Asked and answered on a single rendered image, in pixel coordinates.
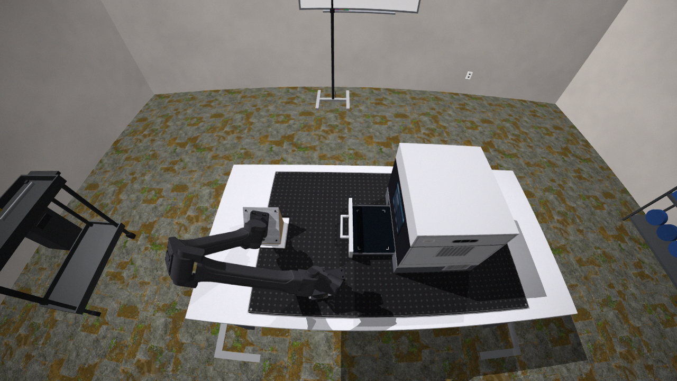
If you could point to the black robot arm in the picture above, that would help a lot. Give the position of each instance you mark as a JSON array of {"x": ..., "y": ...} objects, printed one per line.
[{"x": 181, "y": 255}]

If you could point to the white gel imager box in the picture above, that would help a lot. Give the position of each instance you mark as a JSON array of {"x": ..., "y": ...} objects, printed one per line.
[{"x": 444, "y": 212}]

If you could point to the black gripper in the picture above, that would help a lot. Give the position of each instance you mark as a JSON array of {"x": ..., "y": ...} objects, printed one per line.
[{"x": 319, "y": 295}]

